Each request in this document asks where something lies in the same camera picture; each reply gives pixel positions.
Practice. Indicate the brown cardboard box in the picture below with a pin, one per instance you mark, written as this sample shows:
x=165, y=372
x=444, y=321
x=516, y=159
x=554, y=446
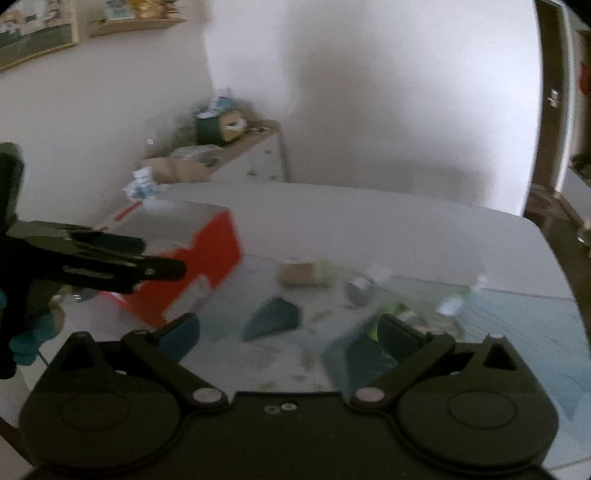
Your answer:
x=180, y=170

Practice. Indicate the round leaf print placemat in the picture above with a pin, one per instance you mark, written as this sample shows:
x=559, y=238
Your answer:
x=295, y=367

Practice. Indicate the brown door mat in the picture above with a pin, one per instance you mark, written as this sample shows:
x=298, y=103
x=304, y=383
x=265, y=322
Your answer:
x=544, y=199

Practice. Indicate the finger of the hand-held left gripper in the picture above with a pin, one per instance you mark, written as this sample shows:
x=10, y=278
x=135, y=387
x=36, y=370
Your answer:
x=138, y=272
x=111, y=242

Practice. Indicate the blue round container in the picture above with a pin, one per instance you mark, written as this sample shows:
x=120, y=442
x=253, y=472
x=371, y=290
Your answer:
x=224, y=104

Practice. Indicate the teal tissue box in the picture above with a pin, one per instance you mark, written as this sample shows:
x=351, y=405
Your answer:
x=214, y=129

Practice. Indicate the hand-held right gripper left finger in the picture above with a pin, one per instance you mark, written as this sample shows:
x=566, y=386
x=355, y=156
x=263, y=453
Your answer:
x=179, y=333

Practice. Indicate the yellow flower ornament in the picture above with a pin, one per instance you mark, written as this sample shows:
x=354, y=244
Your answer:
x=145, y=7

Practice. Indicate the red hanging decoration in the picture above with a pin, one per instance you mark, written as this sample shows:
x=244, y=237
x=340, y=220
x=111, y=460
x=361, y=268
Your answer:
x=585, y=78

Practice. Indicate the framed wall picture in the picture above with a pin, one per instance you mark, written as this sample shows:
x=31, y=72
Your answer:
x=32, y=39

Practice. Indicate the white and blue tissue packet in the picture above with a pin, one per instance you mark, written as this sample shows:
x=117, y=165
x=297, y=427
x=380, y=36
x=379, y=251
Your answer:
x=141, y=183

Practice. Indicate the white sunglasses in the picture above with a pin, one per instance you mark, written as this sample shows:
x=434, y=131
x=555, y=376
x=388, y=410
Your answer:
x=256, y=131

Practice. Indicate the red cardboard shoe box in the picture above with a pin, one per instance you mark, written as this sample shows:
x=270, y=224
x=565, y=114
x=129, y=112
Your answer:
x=217, y=249

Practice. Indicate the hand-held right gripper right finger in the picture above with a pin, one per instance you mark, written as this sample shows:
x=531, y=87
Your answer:
x=396, y=336

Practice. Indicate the dark teal leaf coaster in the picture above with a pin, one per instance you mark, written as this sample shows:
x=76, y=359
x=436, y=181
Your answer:
x=272, y=321

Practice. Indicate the white cabinet with wooden top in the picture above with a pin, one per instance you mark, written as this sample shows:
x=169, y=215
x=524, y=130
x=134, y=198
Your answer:
x=263, y=159

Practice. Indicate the person's left hand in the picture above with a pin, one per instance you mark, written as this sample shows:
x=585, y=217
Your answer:
x=41, y=332

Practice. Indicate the wooden wall shelf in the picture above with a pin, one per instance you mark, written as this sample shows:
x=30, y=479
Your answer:
x=134, y=26

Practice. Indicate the clear glass dome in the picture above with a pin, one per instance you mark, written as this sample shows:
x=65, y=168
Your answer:
x=161, y=134

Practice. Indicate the photo cards in holder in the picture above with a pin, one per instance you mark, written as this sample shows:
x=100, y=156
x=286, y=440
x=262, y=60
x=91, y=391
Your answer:
x=115, y=8

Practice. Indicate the dark wooden door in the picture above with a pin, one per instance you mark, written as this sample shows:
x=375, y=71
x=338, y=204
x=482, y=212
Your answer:
x=551, y=55

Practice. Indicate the green marker pen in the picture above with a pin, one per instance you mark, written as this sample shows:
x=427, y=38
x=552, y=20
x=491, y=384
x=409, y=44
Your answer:
x=374, y=331

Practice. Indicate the clear plastic bag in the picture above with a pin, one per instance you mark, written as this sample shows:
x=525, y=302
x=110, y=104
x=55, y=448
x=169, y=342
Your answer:
x=196, y=152

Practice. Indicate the toothpick jar with green lid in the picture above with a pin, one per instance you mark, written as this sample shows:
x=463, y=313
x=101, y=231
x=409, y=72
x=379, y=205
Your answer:
x=300, y=273

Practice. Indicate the clear jar with metal lid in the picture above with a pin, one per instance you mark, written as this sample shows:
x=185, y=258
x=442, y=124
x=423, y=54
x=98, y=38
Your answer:
x=364, y=286

